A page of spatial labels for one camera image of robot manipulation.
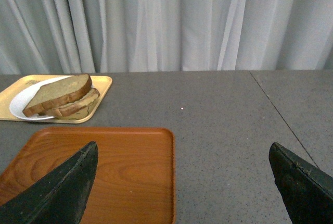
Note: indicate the white round plate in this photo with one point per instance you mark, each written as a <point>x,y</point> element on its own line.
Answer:
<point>20,101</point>

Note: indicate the grey pleated curtain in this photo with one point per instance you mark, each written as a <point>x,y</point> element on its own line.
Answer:
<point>74,36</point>

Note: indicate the bread slice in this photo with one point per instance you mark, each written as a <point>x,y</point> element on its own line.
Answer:
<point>58,93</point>
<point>74,107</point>

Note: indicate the brown wood grain tray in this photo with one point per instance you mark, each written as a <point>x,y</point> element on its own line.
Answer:
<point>135,177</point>

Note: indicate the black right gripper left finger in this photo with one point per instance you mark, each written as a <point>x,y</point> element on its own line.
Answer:
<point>58,197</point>

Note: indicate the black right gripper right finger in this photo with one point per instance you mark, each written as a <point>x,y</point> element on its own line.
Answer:
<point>306,190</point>

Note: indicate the beige bear print tray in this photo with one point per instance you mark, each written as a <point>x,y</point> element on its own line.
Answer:
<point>19,91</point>

